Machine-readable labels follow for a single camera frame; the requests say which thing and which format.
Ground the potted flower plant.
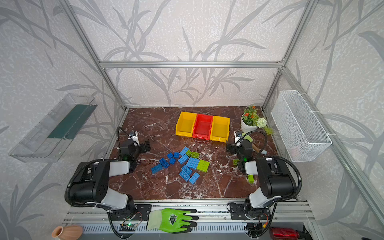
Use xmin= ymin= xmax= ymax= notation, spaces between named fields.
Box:
xmin=241 ymin=106 xmax=274 ymax=136

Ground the white wire basket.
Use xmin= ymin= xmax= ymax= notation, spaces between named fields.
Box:
xmin=272 ymin=90 xmax=332 ymax=163

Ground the green black work glove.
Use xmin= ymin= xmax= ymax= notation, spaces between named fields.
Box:
xmin=146 ymin=208 xmax=199 ymax=234

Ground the light blue lego plate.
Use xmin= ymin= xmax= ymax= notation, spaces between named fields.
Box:
xmin=186 ymin=157 xmax=200 ymax=170

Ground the terracotta vase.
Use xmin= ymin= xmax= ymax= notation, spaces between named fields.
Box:
xmin=52 ymin=225 xmax=83 ymax=240

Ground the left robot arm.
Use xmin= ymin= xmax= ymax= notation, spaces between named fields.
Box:
xmin=65 ymin=139 xmax=151 ymax=213

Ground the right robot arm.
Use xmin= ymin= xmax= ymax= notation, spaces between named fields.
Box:
xmin=226 ymin=140 xmax=303 ymax=216

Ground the green spatula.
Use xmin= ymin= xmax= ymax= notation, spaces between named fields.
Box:
xmin=245 ymin=136 xmax=267 ymax=155

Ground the small green lego brick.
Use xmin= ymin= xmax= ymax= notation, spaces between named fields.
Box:
xmin=191 ymin=152 xmax=200 ymax=159

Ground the right yellow bin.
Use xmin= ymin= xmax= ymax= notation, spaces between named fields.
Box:
xmin=210 ymin=116 xmax=230 ymax=143

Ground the light blue lego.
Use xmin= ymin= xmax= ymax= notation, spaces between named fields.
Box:
xmin=189 ymin=173 xmax=200 ymax=184
xmin=179 ymin=171 xmax=191 ymax=182
xmin=180 ymin=147 xmax=189 ymax=156

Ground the left yellow bin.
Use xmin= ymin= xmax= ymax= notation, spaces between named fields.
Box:
xmin=176 ymin=112 xmax=197 ymax=138

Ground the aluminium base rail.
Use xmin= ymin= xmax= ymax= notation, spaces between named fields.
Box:
xmin=62 ymin=200 xmax=316 ymax=224

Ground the green lego brick near base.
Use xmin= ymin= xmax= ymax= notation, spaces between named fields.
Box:
xmin=248 ymin=175 xmax=255 ymax=184

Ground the red metallic bottle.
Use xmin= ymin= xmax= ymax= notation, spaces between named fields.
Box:
xmin=269 ymin=227 xmax=300 ymax=240

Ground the blue lego brick left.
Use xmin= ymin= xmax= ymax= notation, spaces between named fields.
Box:
xmin=151 ymin=164 xmax=164 ymax=175

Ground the red bin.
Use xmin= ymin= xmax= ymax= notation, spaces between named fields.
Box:
xmin=193 ymin=114 xmax=214 ymax=140

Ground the large green lego plate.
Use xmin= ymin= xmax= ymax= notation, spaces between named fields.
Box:
xmin=197 ymin=160 xmax=210 ymax=173

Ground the yellow bin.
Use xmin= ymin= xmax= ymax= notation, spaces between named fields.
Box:
xmin=176 ymin=112 xmax=197 ymax=138
xmin=210 ymin=116 xmax=230 ymax=143

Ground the light blue lego front right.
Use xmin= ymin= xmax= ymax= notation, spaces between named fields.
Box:
xmin=189 ymin=173 xmax=200 ymax=184

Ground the clear acrylic shelf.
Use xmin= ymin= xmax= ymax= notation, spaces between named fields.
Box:
xmin=9 ymin=94 xmax=97 ymax=163

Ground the light blue lego top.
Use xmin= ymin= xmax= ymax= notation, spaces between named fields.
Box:
xmin=180 ymin=147 xmax=189 ymax=156

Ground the dark blue lego brick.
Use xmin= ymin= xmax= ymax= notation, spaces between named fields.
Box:
xmin=159 ymin=158 xmax=170 ymax=169

